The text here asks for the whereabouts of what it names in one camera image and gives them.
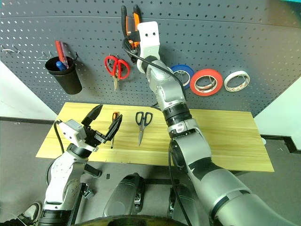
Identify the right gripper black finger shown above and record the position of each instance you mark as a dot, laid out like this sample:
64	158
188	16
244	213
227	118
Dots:
135	37

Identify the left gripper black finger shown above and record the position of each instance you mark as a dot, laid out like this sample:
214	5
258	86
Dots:
92	115
114	129

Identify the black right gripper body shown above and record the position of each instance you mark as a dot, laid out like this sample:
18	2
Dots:
136	48

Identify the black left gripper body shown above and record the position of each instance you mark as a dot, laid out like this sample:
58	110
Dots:
92	137

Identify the orange and black pliers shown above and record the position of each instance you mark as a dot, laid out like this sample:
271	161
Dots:
136	18

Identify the wide red tape roll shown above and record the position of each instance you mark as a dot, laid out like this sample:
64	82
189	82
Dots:
217	80

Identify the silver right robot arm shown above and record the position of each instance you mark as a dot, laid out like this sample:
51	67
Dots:
200	146

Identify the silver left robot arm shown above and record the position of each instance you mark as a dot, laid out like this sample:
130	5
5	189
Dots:
61	174

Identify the orange and black screwdriver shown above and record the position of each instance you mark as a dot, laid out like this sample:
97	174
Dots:
114	115

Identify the black plastic cup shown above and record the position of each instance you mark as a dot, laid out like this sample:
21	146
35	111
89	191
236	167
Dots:
70	82

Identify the blue tape roll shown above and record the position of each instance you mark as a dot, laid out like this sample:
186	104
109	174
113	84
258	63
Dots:
185	68

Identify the black cup hook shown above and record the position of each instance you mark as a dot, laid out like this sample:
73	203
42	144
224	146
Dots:
76	55

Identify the large dark rounded robot shape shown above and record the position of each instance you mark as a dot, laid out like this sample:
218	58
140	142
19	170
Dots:
124	195

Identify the grey perforated pegboard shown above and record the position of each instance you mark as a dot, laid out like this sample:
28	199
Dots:
211	35

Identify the grey and white shoe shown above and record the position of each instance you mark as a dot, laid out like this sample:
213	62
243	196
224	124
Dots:
31	210

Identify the dark round rim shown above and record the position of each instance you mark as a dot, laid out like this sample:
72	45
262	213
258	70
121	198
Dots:
141	222

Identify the small dark rounded robot shape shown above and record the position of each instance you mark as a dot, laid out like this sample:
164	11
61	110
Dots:
185	202

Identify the white tape roll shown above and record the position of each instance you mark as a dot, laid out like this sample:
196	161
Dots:
235	89

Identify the white pegboard hook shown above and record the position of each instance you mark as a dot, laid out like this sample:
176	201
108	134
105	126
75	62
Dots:
7	50

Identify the white round knob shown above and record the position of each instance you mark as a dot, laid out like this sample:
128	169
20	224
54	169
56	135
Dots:
265	141

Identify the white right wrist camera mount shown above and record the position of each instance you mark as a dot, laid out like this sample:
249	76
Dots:
149	44

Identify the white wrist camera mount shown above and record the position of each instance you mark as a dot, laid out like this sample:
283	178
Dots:
149	44
70	131

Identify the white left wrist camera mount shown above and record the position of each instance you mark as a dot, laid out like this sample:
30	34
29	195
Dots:
70	131

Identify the black table frame beam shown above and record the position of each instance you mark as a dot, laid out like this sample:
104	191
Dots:
92	170

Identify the metal frame bracket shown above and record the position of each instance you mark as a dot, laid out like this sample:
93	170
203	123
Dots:
87	191

